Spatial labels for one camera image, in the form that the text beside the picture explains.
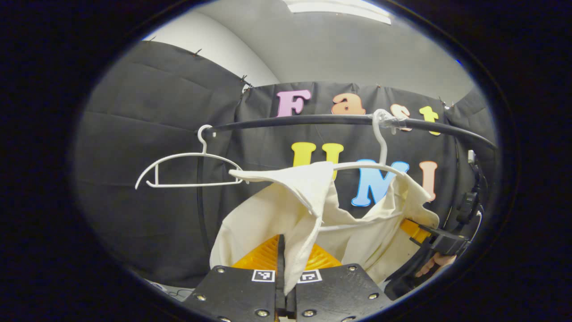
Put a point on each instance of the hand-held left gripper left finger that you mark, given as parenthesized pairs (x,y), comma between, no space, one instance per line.
(281,264)

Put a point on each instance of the ceiling light panel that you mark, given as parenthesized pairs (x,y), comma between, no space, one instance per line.
(339,8)

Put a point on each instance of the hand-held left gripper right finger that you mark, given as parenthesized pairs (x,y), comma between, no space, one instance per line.
(339,290)

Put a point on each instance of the black backdrop cloth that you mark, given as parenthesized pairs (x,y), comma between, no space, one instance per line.
(134,223)

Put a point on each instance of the cream button shirt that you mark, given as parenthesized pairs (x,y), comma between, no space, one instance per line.
(263,214)

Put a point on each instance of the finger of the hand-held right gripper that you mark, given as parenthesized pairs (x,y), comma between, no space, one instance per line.
(442,241)

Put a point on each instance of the large white clothes hanger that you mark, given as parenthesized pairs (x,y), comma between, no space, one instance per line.
(380,143)

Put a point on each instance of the black clothes rack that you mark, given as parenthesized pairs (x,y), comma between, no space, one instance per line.
(313,120)

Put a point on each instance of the small white clothes hanger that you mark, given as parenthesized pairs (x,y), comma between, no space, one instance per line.
(204,153)

